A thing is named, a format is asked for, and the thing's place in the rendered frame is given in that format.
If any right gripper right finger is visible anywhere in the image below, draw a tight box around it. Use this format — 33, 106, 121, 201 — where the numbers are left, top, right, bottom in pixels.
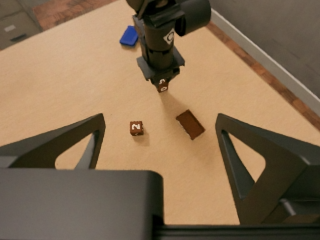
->
215, 113, 320, 224

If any brown calendar cube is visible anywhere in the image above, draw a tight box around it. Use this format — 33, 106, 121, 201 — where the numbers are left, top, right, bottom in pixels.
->
156, 78, 169, 93
130, 121, 143, 136

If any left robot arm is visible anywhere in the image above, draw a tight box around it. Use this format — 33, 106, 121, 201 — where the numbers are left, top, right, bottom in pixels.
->
125, 0, 212, 65

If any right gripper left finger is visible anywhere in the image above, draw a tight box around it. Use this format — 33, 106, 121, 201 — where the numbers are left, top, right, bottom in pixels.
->
0, 113, 106, 169

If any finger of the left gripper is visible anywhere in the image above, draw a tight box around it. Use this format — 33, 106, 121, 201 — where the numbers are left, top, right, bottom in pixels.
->
150, 78, 160, 88
166, 72, 180, 83

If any brown wooden calendar tray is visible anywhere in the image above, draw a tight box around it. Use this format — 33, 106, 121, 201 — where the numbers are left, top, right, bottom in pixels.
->
176, 109, 206, 140

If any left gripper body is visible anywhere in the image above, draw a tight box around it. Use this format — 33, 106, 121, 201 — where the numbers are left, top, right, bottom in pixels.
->
136, 44, 185, 82

